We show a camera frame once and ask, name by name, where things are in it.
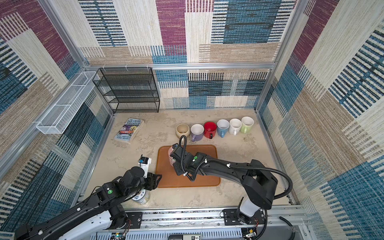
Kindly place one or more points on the white mug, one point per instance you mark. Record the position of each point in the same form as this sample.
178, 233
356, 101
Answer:
235, 126

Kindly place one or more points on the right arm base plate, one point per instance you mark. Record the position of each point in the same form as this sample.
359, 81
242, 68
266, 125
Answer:
231, 216

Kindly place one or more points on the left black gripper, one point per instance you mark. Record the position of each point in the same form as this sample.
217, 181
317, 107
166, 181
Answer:
152, 182

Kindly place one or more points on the purple mug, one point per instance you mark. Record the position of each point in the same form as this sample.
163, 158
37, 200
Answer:
197, 132

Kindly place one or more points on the blue dotted mug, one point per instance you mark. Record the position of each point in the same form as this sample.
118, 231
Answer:
222, 127

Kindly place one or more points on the red mug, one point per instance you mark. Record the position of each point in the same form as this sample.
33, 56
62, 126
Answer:
210, 129

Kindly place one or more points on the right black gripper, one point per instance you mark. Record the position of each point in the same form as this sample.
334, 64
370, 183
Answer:
178, 170

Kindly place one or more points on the white wire mesh basket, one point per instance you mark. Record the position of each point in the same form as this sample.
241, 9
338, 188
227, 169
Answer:
57, 119

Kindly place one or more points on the brown plastic tray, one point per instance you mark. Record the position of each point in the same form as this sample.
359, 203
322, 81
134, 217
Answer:
169, 177

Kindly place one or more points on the clear jar green lid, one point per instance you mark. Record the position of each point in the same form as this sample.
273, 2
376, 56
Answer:
142, 198

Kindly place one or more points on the pink ghost mug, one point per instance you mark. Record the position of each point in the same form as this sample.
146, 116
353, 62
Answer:
171, 159

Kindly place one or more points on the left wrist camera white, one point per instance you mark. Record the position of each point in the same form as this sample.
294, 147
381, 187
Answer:
144, 163

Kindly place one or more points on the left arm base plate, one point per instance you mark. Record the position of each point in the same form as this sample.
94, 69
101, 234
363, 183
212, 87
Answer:
133, 220

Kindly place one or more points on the black wire shelf rack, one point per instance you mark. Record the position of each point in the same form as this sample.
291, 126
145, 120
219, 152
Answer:
128, 90

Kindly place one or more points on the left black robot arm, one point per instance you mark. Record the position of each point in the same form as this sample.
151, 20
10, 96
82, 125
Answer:
106, 199

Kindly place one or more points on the beige ceramic teapot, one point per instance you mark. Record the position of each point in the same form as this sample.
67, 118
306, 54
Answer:
183, 130

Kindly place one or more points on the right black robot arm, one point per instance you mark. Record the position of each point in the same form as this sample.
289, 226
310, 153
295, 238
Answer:
259, 183

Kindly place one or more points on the paperback book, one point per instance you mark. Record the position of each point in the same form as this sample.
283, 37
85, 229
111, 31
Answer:
129, 130

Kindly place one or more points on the light green mug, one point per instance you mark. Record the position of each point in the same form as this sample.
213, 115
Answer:
247, 123

